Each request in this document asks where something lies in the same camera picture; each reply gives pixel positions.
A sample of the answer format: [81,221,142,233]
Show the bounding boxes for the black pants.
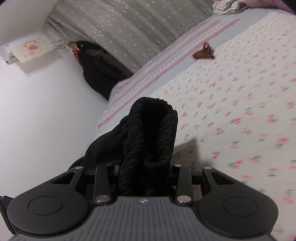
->
[72,97,178,199]

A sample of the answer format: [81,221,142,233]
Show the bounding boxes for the pink striped blanket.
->
[98,19,239,127]

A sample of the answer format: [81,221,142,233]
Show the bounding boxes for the black hanging clothes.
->
[68,41,133,100]

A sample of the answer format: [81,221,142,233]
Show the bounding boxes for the cherry print bed sheet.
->
[153,12,295,240]

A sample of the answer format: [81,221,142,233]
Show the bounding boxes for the grey star curtain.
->
[46,0,214,73]

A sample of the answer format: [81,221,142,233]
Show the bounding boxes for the brown hair claw clip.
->
[192,42,215,59]

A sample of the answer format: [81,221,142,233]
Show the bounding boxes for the striped folded garment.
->
[212,0,248,15]

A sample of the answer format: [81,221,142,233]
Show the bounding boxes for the mauve velvet quilt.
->
[244,0,289,9]

